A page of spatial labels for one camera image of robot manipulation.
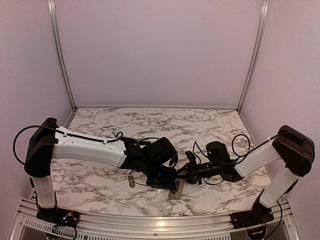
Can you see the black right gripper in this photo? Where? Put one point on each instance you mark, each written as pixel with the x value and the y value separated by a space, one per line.
pixel 191 173

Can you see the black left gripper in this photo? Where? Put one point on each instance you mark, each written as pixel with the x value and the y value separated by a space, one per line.
pixel 168 184

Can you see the white remote control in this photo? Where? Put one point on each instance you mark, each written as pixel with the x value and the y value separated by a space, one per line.
pixel 176 192

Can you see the grey battery cover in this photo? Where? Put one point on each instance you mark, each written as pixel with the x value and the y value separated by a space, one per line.
pixel 131 181

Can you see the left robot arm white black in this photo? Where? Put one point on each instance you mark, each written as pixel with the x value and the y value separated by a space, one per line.
pixel 50 141

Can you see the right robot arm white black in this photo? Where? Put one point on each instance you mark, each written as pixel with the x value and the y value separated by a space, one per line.
pixel 296 150

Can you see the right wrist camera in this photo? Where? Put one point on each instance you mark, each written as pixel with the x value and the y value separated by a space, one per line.
pixel 191 157

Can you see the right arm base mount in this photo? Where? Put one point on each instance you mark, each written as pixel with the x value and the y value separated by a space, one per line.
pixel 249 218

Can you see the front aluminium rail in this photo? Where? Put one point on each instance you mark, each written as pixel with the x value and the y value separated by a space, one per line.
pixel 98 226

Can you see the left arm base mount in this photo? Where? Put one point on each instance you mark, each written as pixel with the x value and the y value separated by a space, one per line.
pixel 60 217

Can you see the right aluminium frame post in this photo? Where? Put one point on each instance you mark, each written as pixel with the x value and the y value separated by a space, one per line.
pixel 261 28

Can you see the aluminium frame post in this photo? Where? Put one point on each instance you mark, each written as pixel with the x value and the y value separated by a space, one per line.
pixel 59 51
pixel 261 28

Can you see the left aluminium frame post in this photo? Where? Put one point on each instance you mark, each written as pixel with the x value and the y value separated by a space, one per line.
pixel 59 51

